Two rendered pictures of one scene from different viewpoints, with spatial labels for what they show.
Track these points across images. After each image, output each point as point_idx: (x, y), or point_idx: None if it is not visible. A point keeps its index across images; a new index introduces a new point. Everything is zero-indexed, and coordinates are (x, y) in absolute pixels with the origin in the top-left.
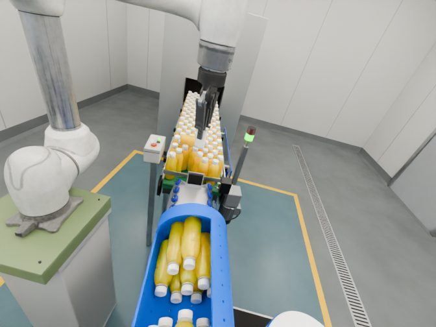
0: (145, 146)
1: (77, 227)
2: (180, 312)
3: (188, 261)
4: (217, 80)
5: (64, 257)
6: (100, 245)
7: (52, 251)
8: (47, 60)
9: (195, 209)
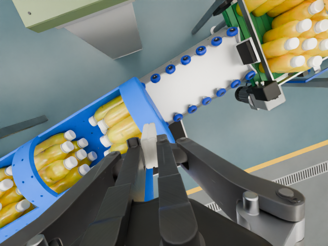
0: None
1: (74, 2)
2: (67, 160)
3: (103, 142)
4: None
5: (56, 23)
6: (120, 21)
7: (42, 10)
8: None
9: (145, 123)
